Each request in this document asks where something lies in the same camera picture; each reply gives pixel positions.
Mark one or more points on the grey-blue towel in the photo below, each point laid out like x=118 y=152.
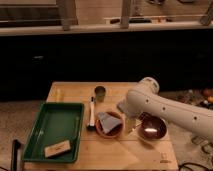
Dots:
x=108 y=121

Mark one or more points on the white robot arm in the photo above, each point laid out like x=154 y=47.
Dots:
x=143 y=97

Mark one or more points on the green metal cup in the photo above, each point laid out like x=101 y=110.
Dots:
x=100 y=93

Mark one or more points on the blue-grey sponge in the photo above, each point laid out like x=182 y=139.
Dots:
x=121 y=106

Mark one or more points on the green plastic tray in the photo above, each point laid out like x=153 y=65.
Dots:
x=55 y=123

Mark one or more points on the dark red bowl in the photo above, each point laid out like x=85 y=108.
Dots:
x=152 y=128

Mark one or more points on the wooden block in tray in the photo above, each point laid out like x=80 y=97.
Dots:
x=57 y=149

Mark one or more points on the black chair back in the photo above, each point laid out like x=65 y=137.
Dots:
x=16 y=147

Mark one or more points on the spice bottle rack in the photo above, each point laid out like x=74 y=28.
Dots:
x=206 y=146

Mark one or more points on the white-handled brush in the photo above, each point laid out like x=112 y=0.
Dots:
x=91 y=124

